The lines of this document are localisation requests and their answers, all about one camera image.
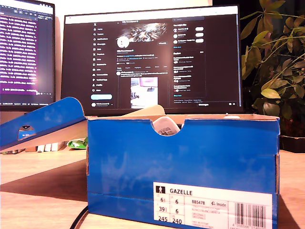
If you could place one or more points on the wide monitor with dark webpage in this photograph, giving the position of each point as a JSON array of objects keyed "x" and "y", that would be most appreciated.
[{"x": 147, "y": 59}]

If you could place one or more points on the green leafy houseplant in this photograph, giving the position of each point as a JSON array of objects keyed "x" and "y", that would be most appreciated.
[{"x": 274, "y": 71}]

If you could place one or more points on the green plastic packet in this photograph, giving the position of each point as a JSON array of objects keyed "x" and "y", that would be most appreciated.
[{"x": 77, "y": 143}]

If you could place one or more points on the blue shoebox with hinged lid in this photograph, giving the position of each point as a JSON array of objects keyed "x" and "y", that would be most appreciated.
[{"x": 190, "y": 155}]

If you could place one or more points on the small white block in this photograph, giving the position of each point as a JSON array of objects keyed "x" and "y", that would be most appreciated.
[
  {"x": 57, "y": 146},
  {"x": 48, "y": 147},
  {"x": 40, "y": 148}
]

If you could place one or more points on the white shoe with printed tag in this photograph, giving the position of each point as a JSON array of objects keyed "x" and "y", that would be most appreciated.
[{"x": 165, "y": 126}]

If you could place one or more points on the beige packing paper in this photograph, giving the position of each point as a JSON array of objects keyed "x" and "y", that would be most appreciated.
[{"x": 147, "y": 111}]

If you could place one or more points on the black square plant pot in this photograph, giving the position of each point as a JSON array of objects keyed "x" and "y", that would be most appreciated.
[{"x": 291, "y": 143}]

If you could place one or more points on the monitor with purple terminal text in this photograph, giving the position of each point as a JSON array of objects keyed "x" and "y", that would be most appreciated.
[{"x": 21, "y": 47}]

